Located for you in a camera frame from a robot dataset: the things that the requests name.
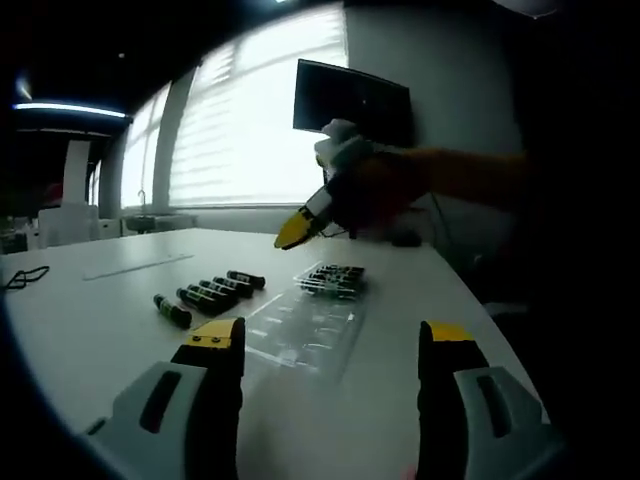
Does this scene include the white office cabinets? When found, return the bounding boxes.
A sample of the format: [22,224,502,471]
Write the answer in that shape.
[0,202,124,251]

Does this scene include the black wall monitor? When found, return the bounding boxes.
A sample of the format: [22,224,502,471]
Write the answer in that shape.
[293,58,416,146]

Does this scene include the white column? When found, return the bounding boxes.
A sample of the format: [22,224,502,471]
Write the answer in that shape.
[63,139,92,204]

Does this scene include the white chest-worn device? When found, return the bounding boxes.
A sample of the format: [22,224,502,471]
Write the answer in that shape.
[492,0,562,20]

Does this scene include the clear plastic box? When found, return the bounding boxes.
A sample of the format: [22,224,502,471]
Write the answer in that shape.
[243,260,370,384]

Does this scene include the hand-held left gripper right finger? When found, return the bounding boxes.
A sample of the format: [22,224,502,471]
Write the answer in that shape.
[418,319,566,480]

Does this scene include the person's dark shirt torso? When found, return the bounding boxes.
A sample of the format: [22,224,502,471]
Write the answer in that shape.
[519,0,640,401]

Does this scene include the black cable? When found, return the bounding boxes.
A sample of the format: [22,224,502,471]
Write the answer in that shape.
[2,264,51,291]

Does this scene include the clear plastic ruler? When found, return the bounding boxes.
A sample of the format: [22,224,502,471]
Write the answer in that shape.
[82,252,196,282]

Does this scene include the row of medicine bottles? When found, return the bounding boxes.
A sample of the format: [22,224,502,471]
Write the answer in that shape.
[152,269,267,330]

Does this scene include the narrow window with blinds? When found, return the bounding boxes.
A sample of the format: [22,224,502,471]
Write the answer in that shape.
[119,82,174,209]

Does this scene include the wide window with blinds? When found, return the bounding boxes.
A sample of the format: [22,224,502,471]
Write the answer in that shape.
[168,2,349,209]

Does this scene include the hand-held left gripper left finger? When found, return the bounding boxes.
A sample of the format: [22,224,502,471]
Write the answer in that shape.
[82,316,246,480]

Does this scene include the sink with faucet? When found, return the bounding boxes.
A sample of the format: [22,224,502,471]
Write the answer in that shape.
[122,189,195,235]

